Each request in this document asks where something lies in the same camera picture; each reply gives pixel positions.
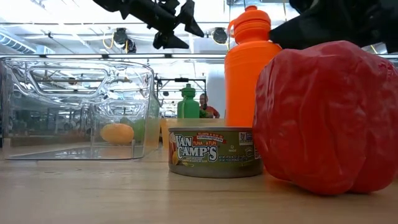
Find orange translucent plastic bin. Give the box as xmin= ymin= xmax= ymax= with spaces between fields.
xmin=160 ymin=117 xmax=226 ymax=150

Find yellow-orange mango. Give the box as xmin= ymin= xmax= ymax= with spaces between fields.
xmin=99 ymin=123 xmax=135 ymax=146

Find clear plastic bin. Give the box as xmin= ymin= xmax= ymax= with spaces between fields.
xmin=0 ymin=57 xmax=161 ymax=161

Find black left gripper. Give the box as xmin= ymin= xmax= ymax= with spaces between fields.
xmin=130 ymin=0 xmax=205 ymax=50

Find green apple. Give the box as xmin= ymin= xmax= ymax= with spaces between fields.
xmin=124 ymin=116 xmax=147 ymax=144

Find person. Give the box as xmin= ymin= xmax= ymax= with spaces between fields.
xmin=198 ymin=92 xmax=221 ymax=119

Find black background rig frame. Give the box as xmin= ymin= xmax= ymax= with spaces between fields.
xmin=154 ymin=74 xmax=208 ymax=103

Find green plastic bottle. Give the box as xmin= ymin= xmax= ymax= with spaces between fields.
xmin=177 ymin=83 xmax=201 ymax=119

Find Van Camp's tuna can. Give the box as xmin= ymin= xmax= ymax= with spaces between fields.
xmin=168 ymin=126 xmax=264 ymax=179

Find black ceiling-mounted device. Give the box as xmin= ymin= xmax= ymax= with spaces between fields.
xmin=112 ymin=27 xmax=137 ymax=54
xmin=212 ymin=27 xmax=229 ymax=45

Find orange plastic bottle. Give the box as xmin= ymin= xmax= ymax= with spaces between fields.
xmin=224 ymin=5 xmax=282 ymax=128

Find red bell pepper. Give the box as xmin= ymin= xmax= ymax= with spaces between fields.
xmin=252 ymin=40 xmax=398 ymax=196

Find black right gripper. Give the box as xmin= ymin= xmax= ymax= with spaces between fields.
xmin=269 ymin=0 xmax=398 ymax=54

